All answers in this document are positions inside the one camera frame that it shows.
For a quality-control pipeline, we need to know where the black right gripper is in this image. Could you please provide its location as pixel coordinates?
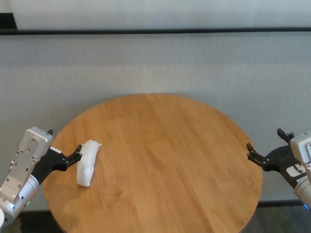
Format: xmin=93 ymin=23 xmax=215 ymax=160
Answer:
xmin=246 ymin=128 xmax=309 ymax=189

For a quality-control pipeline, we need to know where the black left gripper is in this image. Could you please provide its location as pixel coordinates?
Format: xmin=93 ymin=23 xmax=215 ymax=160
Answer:
xmin=31 ymin=129 xmax=83 ymax=185

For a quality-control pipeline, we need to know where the white plastic-wrapped sandbag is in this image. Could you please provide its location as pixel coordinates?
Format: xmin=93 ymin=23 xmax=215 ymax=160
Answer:
xmin=76 ymin=139 xmax=103 ymax=187

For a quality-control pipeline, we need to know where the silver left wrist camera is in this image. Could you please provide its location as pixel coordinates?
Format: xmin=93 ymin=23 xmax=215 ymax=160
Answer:
xmin=0 ymin=126 xmax=53 ymax=207

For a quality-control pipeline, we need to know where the black wall strip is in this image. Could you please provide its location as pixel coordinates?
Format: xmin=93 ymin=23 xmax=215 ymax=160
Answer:
xmin=0 ymin=27 xmax=311 ymax=36

